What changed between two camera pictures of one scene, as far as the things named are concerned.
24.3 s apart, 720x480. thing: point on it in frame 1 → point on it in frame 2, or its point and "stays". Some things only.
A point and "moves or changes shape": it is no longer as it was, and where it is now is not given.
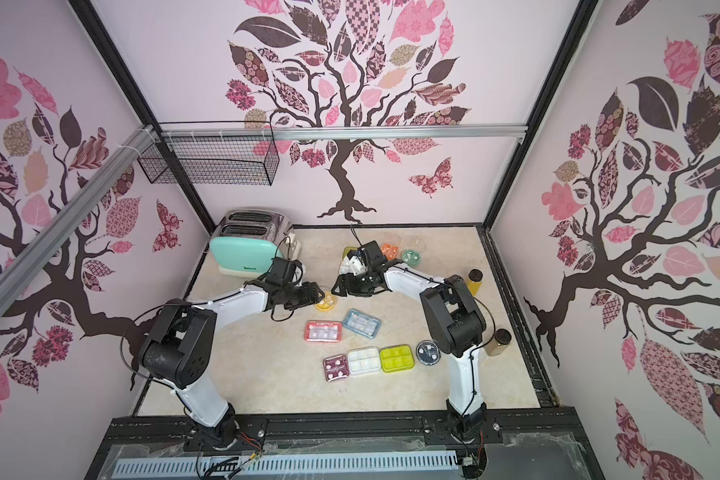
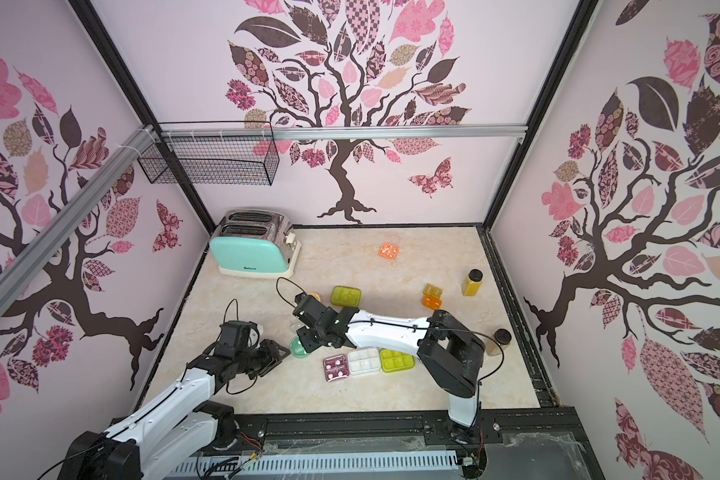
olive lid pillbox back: x=347 y=249 moves or changes shape
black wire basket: x=243 y=153 stays
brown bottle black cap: x=499 y=344 stays
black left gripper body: x=301 y=296 → x=259 y=361
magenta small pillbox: x=336 y=367 stays
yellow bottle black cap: x=474 y=280 stays
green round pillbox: x=411 y=257 → x=297 y=349
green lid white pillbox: x=397 y=358 stays
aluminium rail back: x=403 y=132 stays
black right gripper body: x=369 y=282 → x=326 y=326
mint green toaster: x=249 y=240 stays
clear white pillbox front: x=364 y=361 stays
